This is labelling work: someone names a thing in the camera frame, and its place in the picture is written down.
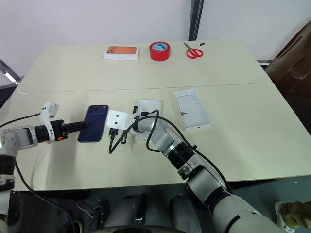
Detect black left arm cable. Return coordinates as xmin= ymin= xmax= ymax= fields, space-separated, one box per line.
xmin=0 ymin=112 xmax=43 ymax=128

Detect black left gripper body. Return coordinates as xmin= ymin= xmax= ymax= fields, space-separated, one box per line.
xmin=50 ymin=119 xmax=69 ymax=142

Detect dark metal post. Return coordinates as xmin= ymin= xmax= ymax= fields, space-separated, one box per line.
xmin=188 ymin=0 xmax=205 ymax=41

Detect dark rounded shape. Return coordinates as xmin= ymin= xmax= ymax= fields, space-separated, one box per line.
xmin=169 ymin=194 xmax=204 ymax=233
xmin=74 ymin=191 xmax=110 ymax=233
xmin=104 ymin=193 xmax=148 ymax=230

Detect white shoe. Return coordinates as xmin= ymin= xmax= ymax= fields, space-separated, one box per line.
xmin=274 ymin=200 xmax=296 ymax=231

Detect white phone box base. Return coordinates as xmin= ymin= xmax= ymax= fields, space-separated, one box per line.
xmin=133 ymin=98 xmax=164 ymax=141

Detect white box with orange print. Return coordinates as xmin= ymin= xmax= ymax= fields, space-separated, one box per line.
xmin=102 ymin=45 xmax=142 ymax=62

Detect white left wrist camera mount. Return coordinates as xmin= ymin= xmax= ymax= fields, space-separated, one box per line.
xmin=39 ymin=101 xmax=60 ymax=142

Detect black body cable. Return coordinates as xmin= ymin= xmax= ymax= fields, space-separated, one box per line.
xmin=13 ymin=159 xmax=78 ymax=233

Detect grey metal frame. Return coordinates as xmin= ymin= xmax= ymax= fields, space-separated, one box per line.
xmin=0 ymin=59 xmax=25 ymax=86

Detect brown wooden furniture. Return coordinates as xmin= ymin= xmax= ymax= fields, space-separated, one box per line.
xmin=264 ymin=21 xmax=311 ymax=145

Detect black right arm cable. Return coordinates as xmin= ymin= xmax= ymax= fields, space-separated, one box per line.
xmin=108 ymin=109 xmax=234 ymax=195

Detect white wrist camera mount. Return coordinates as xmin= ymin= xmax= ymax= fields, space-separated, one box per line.
xmin=106 ymin=109 xmax=135 ymax=130
xmin=39 ymin=101 xmax=60 ymax=142

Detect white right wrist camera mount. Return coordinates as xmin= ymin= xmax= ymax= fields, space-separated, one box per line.
xmin=106 ymin=109 xmax=135 ymax=130

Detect white phone box lid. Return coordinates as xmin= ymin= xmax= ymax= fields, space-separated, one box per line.
xmin=173 ymin=88 xmax=213 ymax=133

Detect olive trouser leg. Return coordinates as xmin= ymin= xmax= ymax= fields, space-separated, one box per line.
xmin=283 ymin=200 xmax=311 ymax=229

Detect red tape roll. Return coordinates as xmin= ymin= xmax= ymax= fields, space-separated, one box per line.
xmin=148 ymin=41 xmax=172 ymax=62

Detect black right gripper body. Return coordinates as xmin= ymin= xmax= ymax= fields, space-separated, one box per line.
xmin=108 ymin=128 xmax=121 ymax=141

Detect red handled scissors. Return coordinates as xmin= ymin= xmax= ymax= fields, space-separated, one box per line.
xmin=183 ymin=42 xmax=204 ymax=60

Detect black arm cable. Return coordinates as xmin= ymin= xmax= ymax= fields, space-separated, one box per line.
xmin=0 ymin=112 xmax=43 ymax=128
xmin=108 ymin=109 xmax=234 ymax=195

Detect dark blue smartphone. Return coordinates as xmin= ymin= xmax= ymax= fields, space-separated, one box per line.
xmin=77 ymin=104 xmax=110 ymax=143

